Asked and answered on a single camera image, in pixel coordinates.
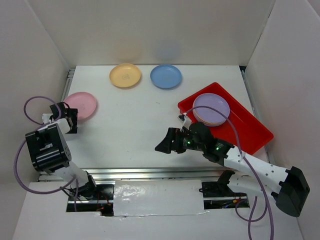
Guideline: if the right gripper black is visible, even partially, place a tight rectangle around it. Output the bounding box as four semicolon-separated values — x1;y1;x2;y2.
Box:
154;127;205;153

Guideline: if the pink plastic plate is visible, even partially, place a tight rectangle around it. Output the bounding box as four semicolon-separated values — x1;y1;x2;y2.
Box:
64;91;98;121

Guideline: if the yellow plastic plate front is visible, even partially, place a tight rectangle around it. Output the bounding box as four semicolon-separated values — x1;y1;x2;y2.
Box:
195;116;226;127

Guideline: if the yellow plastic plate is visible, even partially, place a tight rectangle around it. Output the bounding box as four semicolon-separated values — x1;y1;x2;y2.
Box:
109;63;142;89
195;116;226;127

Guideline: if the purple plastic plate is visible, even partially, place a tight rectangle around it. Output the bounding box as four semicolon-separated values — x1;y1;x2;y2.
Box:
192;93;230;123

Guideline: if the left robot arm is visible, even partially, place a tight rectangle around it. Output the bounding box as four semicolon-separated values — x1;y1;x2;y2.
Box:
25;102;99;200

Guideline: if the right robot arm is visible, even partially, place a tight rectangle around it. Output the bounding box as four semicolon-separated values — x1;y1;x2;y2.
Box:
66;121;310;217

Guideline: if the white foam board cover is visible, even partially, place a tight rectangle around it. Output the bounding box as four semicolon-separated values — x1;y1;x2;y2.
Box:
113;180;205;217

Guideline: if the yellow plastic plate rear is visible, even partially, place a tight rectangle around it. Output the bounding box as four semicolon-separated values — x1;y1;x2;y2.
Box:
109;63;142;89

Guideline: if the blue plastic plate rear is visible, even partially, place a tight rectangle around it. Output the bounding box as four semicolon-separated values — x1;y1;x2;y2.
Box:
150;64;183;90

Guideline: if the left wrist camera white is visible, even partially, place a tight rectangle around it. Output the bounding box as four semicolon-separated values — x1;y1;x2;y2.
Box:
41;113;53;125

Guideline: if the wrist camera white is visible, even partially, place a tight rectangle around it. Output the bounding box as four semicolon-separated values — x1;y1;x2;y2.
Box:
178;112;192;130
41;113;53;125

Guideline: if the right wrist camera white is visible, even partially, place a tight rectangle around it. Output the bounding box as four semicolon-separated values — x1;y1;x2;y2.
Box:
178;112;192;130

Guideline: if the aluminium table frame rail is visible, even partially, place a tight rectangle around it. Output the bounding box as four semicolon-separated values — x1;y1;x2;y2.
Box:
38;166;238;181

